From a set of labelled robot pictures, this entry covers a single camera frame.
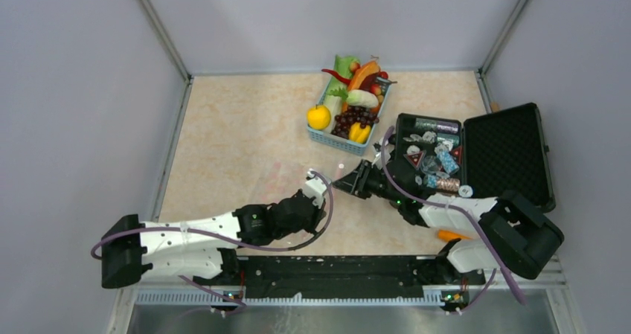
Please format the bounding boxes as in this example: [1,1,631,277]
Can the light blue plastic basket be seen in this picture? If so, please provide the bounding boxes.
[307,77,391,156]

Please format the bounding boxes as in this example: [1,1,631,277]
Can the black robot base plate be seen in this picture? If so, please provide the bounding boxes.
[192,255,487,301]

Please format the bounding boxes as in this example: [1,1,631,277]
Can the light blue chip stack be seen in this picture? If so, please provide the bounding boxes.
[437,151,460,175]

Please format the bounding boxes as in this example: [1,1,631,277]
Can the black poker chip case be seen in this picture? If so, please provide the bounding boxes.
[391,103,556,213]

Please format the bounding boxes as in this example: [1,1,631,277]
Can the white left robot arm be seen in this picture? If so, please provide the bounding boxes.
[91,187,327,289]

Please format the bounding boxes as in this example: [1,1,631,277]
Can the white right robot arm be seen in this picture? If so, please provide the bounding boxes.
[333,160,565,283]

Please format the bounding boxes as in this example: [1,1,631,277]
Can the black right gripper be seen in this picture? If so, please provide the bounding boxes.
[333,159,403,205]

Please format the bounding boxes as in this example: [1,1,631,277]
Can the green white toy cabbage stalk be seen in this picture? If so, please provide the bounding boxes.
[323,55,359,133]

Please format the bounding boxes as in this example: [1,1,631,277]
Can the orange handled tool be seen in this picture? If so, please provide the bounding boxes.
[437,230,470,243]

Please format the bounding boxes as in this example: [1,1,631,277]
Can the blue green chip row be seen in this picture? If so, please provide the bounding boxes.
[414,118,438,132]

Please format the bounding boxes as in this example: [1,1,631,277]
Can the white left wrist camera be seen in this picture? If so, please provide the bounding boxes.
[301,168,328,208]

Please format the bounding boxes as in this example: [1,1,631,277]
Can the black red all-in triangle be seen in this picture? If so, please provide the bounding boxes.
[404,150,426,170]

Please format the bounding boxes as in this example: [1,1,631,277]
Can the red toy chili pepper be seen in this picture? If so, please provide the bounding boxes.
[321,68,351,86]

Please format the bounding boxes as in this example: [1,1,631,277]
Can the dark red toy grapes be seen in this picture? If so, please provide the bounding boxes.
[331,106,379,140]

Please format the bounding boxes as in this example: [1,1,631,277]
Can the clear round dealer button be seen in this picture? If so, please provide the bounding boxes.
[420,155,442,175]

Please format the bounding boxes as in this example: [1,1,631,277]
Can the purple chip row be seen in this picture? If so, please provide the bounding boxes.
[436,121,460,135]

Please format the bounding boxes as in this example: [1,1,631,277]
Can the yellow toy bell pepper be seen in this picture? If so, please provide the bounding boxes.
[348,122,371,144]

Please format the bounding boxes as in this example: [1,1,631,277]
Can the clear zip bag pink dots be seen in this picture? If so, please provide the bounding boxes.
[249,159,345,204]

